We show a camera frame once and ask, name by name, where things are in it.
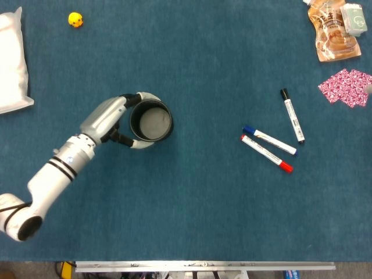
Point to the white pillow bag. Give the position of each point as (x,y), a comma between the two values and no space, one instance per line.
(11,64)

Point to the black cylindrical pen cup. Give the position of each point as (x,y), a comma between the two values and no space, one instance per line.
(151,122)

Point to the yellow black device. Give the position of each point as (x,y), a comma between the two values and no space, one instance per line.
(67,270)

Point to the red-capped whiteboard marker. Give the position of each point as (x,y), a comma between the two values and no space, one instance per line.
(266,154)

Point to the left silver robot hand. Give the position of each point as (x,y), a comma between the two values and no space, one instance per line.
(100,119)

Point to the black-capped whiteboard marker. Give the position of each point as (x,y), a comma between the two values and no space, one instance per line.
(292,114)

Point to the green white tissue pack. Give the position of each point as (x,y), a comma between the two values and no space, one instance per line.
(354,20)

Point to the brown spouted snack pouch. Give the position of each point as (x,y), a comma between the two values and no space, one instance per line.
(328,43)

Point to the pink patterned paper sheet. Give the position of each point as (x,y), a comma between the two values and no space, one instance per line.
(331,87)
(359,93)

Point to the blue-capped whiteboard marker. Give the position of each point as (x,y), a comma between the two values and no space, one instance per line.
(273,141)

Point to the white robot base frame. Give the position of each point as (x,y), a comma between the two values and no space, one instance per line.
(203,275)

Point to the yellow rubber duck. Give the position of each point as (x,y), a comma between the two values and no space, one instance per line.
(75,19)

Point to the aluminium table edge rail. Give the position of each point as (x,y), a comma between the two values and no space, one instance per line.
(203,265)

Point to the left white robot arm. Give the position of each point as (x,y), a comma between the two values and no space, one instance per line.
(52,177)

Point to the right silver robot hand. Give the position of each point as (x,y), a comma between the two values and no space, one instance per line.
(369,89)

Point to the blue printed package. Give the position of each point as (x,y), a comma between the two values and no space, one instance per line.
(291,275)

